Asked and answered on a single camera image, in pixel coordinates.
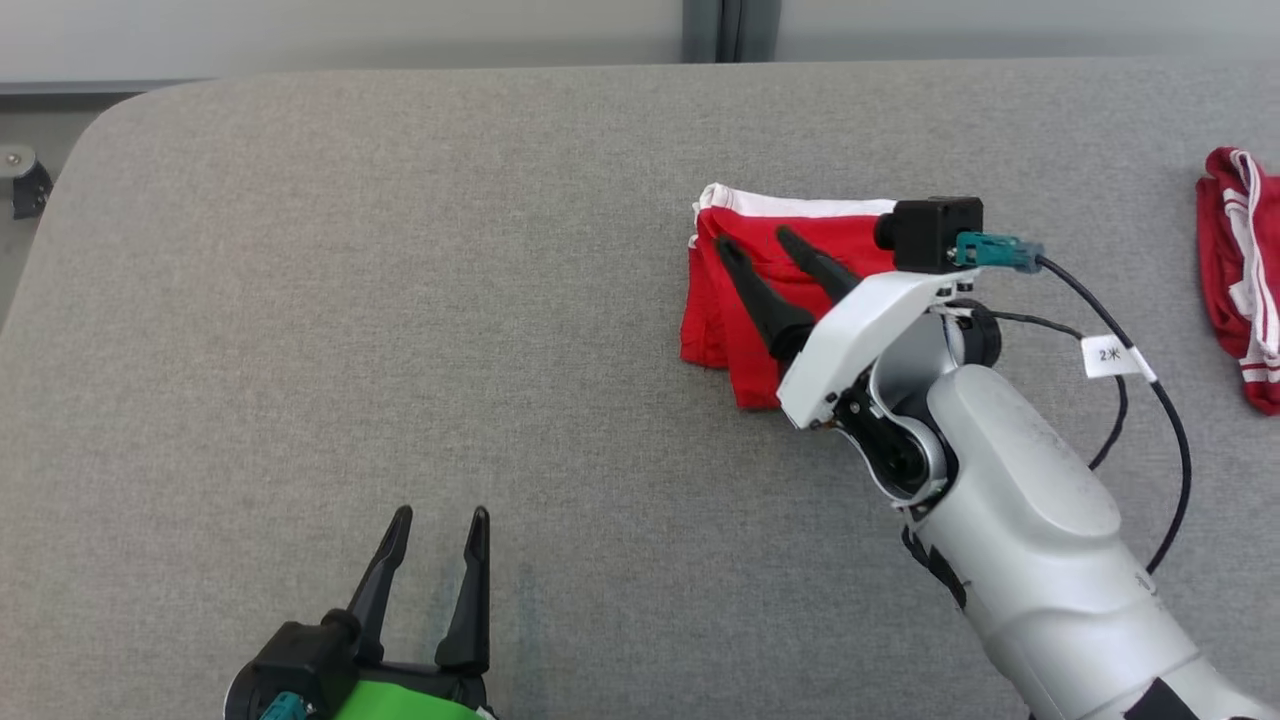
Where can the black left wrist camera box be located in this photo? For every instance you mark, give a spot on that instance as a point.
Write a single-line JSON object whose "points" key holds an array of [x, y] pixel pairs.
{"points": [[300, 660]]}

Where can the grey fabric sofa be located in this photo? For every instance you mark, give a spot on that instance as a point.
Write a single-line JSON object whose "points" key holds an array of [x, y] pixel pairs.
{"points": [[400, 300]]}

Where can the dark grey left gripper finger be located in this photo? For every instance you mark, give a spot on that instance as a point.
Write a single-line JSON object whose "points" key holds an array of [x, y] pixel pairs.
{"points": [[380, 590], [470, 620]]}

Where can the grey partition post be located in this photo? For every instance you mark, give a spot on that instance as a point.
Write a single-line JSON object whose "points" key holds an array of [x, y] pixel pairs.
{"points": [[730, 30]]}

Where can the red shorts with white panels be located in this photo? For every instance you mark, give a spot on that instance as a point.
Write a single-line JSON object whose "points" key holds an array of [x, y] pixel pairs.
{"points": [[745, 360]]}

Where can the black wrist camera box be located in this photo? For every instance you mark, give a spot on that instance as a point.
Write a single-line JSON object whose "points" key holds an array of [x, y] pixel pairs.
{"points": [[935, 232], [300, 660]]}

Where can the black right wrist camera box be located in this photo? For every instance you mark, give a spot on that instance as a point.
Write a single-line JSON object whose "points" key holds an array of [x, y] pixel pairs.
{"points": [[935, 232]]}

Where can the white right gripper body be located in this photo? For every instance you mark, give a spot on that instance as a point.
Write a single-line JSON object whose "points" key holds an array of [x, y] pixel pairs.
{"points": [[850, 340]]}

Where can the black metal bracket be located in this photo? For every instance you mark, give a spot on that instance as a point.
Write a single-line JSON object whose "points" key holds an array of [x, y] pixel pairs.
{"points": [[30, 190]]}

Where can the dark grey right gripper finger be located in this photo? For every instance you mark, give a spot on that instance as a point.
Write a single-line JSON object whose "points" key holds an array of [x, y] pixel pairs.
{"points": [[820, 265], [770, 315]]}

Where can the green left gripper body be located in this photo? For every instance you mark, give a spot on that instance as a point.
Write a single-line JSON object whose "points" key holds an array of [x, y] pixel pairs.
{"points": [[410, 700]]}

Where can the red jersey shirt white sleeve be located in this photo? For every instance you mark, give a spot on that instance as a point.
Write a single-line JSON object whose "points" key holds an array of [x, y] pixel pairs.
{"points": [[1225, 300]]}

